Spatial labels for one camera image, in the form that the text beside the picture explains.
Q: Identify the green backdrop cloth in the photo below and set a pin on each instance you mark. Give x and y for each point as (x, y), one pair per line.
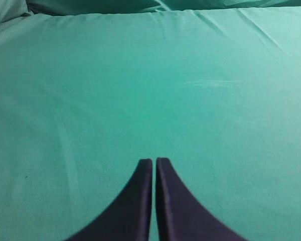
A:
(10, 10)

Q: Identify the green table cloth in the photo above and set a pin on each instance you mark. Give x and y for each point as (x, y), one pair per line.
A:
(83, 98)

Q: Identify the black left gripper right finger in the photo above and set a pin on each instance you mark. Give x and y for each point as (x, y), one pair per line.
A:
(180, 216)

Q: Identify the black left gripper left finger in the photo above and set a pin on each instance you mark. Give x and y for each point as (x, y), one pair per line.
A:
(128, 217)

